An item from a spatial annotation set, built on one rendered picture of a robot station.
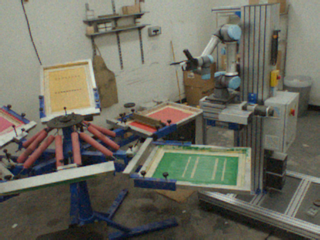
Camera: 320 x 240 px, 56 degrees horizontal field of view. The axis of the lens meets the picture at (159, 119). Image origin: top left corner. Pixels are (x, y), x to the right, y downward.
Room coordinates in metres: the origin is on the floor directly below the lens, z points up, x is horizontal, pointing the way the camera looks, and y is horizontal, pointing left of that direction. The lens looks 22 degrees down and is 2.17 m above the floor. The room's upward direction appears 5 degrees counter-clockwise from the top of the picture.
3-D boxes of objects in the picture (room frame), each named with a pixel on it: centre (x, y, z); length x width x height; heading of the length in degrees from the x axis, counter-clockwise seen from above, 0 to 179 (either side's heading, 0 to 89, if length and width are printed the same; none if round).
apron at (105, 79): (4.83, 0.88, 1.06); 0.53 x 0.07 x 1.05; 132
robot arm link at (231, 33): (2.57, -0.65, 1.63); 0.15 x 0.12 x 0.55; 27
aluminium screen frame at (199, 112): (3.02, -0.02, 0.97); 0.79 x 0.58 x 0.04; 132
